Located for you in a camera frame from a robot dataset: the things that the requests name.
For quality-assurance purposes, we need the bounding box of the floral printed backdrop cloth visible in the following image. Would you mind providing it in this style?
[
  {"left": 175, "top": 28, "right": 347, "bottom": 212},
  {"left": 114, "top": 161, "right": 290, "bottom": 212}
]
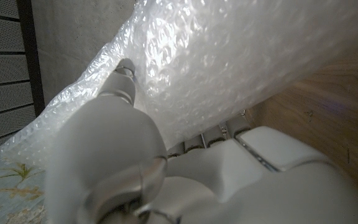
[{"left": 0, "top": 147, "right": 48, "bottom": 224}]

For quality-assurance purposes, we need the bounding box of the clear bubble wrap roll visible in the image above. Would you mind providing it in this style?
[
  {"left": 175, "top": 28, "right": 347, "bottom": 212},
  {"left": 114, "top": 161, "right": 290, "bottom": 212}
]
[{"left": 0, "top": 0, "right": 358, "bottom": 169}]

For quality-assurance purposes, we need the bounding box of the black corner pole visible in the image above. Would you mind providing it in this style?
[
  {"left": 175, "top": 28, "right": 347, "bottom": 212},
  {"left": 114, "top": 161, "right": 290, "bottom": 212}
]
[{"left": 16, "top": 0, "right": 46, "bottom": 108}]

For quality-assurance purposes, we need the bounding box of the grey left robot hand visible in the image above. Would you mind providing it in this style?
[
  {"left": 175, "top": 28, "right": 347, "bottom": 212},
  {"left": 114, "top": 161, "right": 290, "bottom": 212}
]
[{"left": 44, "top": 58, "right": 358, "bottom": 224}]

